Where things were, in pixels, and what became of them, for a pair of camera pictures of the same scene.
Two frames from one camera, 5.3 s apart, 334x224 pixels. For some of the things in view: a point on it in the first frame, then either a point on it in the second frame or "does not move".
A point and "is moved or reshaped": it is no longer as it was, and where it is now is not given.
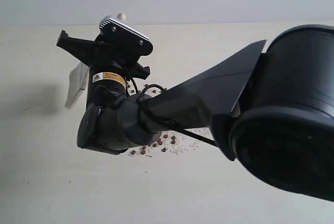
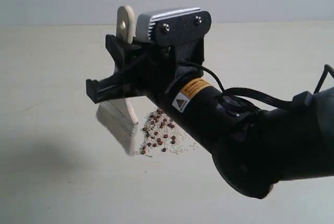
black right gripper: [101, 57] -> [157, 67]
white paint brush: [79, 79] is moved or reshaped
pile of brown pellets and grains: [173, 142] does not move
